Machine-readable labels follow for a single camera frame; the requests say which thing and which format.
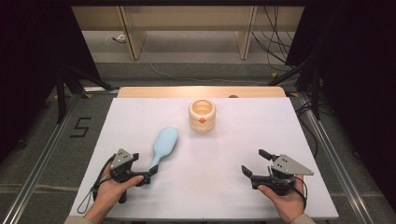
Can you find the white board sheet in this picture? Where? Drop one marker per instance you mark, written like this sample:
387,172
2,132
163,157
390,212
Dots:
218,174

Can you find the light wooden table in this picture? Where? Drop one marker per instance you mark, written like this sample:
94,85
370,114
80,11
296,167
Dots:
174,92

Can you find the aluminium floor rail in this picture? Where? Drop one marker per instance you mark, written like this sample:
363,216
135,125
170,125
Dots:
37,174
336,161

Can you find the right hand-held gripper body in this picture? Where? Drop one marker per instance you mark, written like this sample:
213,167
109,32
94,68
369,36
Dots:
286,166

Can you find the wooden bowl with orange item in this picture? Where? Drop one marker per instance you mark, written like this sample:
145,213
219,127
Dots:
202,124

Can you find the person's right hand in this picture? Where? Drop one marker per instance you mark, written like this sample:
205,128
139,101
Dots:
289,205

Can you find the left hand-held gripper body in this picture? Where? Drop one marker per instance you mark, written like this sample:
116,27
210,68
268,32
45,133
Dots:
122,159

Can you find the black curtain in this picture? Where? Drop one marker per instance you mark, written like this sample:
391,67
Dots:
358,77
28,62

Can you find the black metal stand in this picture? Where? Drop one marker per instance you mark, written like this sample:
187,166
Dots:
61,93
316,93

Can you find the beige wooden shelf unit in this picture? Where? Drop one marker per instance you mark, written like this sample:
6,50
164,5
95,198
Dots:
186,17

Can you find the person's left hand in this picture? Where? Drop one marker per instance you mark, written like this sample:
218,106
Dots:
109,193

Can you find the light blue hairbrush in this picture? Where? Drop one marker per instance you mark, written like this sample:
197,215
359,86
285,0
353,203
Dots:
165,141

